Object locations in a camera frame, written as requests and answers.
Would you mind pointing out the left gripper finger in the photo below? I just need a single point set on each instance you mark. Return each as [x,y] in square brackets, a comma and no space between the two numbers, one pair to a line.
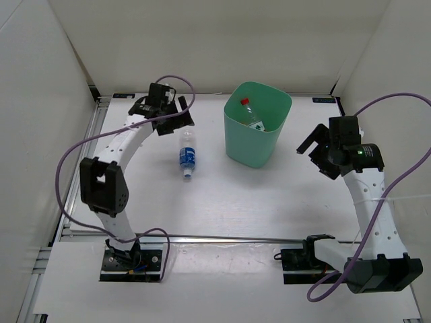
[168,126]
[186,109]

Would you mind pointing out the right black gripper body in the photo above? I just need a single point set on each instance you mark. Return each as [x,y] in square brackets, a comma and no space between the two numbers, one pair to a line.
[322,157]

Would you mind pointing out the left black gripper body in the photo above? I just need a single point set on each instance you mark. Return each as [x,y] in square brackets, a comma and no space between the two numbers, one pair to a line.
[168,108]

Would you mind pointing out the blue label plastic bottle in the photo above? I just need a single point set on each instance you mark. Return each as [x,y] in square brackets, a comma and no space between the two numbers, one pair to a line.
[187,153]

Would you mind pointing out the red label plastic bottle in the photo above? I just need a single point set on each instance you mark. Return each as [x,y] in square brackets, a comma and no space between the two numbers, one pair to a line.
[250,118]

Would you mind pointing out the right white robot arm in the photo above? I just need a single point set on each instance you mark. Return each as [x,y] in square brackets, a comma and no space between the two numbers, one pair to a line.
[381,262]

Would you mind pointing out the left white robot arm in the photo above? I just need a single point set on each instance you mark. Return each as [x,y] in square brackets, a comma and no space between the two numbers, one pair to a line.
[102,183]

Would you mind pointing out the green plastic bin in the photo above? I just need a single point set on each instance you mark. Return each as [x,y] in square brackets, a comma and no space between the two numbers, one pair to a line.
[248,146]

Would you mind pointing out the right blue corner label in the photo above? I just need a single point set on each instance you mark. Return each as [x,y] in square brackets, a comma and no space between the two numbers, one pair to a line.
[324,100]

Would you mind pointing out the blue corner label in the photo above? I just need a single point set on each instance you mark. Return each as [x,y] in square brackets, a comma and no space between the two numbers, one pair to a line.
[324,100]
[123,96]

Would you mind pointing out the left blue corner label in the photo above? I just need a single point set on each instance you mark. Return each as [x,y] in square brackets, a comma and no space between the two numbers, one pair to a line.
[123,96]

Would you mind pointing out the white zip tie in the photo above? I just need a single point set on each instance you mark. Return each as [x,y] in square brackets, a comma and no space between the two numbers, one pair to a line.
[420,196]

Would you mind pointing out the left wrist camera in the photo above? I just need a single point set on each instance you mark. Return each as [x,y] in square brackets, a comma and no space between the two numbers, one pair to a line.
[170,94]

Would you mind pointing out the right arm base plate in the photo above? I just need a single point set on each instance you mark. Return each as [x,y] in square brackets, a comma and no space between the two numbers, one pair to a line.
[300,266]

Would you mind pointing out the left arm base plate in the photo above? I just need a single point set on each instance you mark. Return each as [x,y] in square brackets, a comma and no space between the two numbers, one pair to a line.
[145,268]

